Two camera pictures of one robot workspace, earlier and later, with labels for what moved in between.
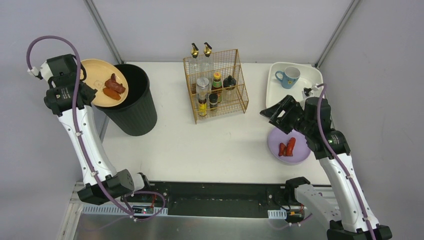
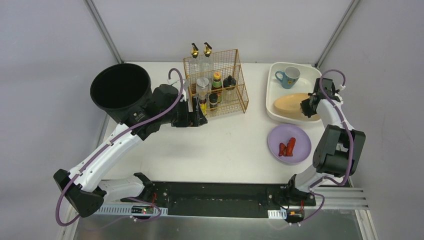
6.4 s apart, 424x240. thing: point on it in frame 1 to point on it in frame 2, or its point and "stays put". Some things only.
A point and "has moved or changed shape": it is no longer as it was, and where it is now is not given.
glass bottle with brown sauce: (194, 69) stays put
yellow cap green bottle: (216, 87) stays put
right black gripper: (288, 112) to (307, 108)
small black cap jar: (213, 99) stays put
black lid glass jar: (229, 89) stays put
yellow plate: (110, 82) has moved or changed shape
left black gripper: (81, 74) to (191, 115)
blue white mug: (290, 75) stays put
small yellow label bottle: (202, 107) stays put
